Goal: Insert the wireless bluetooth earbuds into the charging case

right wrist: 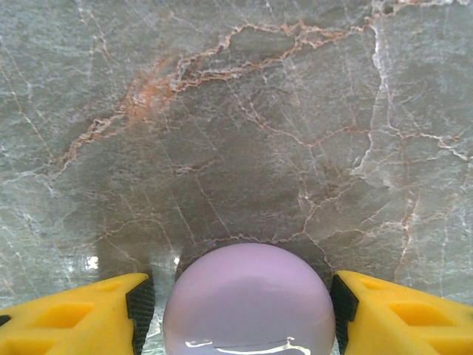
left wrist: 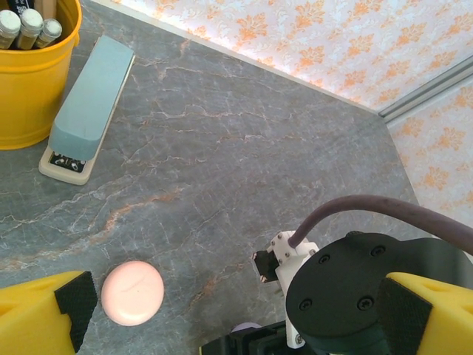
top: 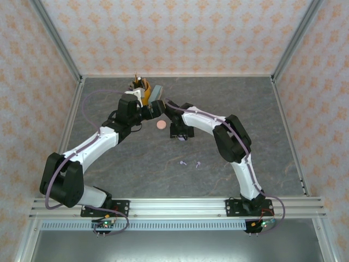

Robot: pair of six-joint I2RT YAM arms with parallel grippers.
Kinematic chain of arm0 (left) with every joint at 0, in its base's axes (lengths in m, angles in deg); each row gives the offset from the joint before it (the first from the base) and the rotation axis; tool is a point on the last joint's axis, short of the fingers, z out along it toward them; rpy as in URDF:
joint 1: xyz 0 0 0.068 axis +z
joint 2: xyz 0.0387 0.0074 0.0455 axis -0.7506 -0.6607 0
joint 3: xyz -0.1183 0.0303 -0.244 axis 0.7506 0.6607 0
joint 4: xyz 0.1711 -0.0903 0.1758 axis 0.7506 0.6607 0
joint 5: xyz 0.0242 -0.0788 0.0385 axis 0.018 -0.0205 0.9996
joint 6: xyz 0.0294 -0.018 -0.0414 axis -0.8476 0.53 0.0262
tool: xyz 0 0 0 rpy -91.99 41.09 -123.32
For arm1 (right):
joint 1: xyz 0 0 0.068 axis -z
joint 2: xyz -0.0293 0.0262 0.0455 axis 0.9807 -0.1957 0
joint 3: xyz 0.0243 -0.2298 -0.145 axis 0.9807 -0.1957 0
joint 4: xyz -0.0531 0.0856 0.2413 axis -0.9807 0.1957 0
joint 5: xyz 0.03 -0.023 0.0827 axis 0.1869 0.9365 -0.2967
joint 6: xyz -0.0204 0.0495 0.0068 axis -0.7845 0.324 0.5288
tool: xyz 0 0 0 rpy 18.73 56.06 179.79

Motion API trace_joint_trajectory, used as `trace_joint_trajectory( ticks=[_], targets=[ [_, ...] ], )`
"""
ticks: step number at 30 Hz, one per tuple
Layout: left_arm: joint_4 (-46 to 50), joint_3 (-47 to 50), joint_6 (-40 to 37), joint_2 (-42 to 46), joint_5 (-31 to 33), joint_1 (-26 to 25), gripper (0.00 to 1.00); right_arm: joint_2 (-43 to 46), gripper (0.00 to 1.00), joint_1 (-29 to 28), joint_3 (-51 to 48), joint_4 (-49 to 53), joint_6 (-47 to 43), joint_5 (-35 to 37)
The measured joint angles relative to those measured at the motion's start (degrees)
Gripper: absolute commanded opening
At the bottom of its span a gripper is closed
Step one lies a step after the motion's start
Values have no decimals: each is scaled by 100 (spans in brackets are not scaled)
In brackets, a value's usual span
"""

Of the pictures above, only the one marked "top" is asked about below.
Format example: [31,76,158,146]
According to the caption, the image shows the grey-blue eraser block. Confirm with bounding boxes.
[148,85,164,103]

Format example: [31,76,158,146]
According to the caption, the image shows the yellow pencil cup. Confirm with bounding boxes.
[130,79,152,106]

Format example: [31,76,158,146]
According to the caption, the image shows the grey metal panel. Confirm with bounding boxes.
[29,229,328,262]

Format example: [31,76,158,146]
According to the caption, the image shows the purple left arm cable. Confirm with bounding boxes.
[45,90,130,236]

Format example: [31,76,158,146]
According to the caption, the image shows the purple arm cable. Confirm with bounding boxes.
[165,98,286,235]
[45,90,130,236]

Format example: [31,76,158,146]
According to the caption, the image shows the aluminium table back rail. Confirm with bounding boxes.
[80,73,275,79]

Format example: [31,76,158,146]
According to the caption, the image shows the aluminium table side rail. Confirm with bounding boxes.
[59,78,86,156]
[269,76,311,197]

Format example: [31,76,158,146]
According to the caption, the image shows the wide aluminium mounting rail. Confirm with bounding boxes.
[28,198,327,219]

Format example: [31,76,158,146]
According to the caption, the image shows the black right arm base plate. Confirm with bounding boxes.
[225,199,273,218]

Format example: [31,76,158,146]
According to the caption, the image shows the slotted grey cable duct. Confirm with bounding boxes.
[40,220,251,231]

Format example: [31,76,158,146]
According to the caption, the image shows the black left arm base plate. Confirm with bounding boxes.
[80,200,130,218]

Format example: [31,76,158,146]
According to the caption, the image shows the aluminium frame post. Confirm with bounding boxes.
[28,0,84,82]
[271,0,325,82]

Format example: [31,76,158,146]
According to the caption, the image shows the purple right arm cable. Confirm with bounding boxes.
[165,98,286,235]

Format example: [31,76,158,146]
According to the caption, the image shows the aluminium lower frame leg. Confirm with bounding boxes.
[15,218,41,262]
[312,218,338,262]

